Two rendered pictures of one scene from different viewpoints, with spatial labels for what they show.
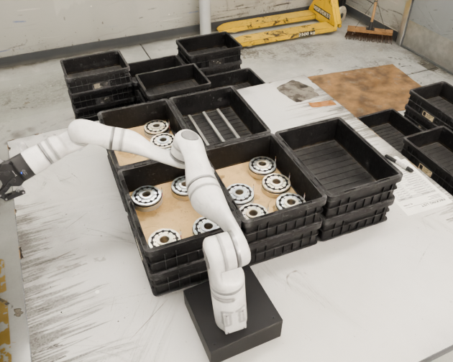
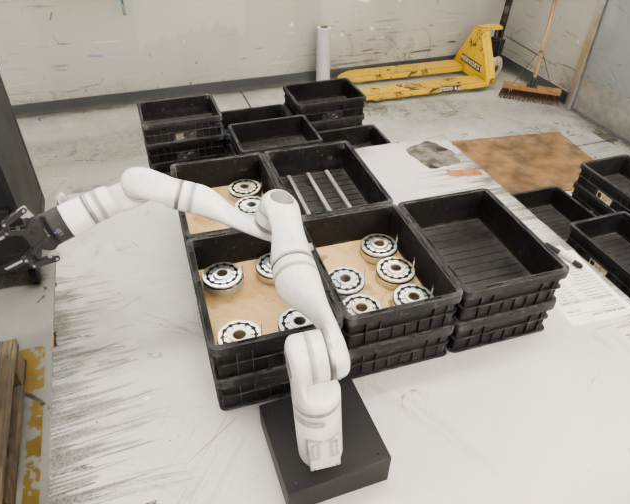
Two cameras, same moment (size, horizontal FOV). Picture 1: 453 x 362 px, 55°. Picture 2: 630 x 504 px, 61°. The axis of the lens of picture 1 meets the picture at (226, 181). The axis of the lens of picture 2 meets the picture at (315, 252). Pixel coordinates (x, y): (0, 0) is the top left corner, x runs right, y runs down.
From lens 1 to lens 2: 12 cm
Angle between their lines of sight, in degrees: 3
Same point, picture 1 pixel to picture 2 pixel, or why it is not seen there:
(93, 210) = (155, 291)
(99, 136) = (161, 191)
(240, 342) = (330, 484)
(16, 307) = not seen: hidden behind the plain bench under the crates
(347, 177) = (492, 269)
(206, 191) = (296, 272)
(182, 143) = (270, 206)
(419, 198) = (589, 304)
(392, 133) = (555, 217)
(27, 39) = (103, 77)
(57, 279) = (96, 378)
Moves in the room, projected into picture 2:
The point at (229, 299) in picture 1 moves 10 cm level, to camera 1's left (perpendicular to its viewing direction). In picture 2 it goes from (317, 424) to (262, 419)
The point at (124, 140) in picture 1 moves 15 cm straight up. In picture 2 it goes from (195, 198) to (185, 136)
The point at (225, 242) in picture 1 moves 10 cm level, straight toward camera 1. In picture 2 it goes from (315, 343) to (310, 393)
